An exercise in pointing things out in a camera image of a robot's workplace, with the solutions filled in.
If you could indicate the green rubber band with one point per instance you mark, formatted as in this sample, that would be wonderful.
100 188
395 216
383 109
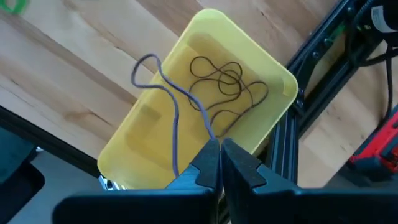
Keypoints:
14 11

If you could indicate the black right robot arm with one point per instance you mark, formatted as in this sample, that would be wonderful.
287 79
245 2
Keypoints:
363 43

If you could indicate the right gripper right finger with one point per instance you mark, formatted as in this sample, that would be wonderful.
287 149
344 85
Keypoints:
311 208

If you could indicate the silver metal bracket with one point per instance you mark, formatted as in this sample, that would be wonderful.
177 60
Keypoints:
107 183

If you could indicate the yellow plastic basket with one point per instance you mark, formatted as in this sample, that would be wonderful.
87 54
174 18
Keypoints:
149 130

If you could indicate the red black power station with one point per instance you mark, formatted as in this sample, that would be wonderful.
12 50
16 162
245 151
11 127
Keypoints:
379 143

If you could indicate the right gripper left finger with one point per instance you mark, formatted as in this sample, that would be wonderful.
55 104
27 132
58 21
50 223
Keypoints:
140 208

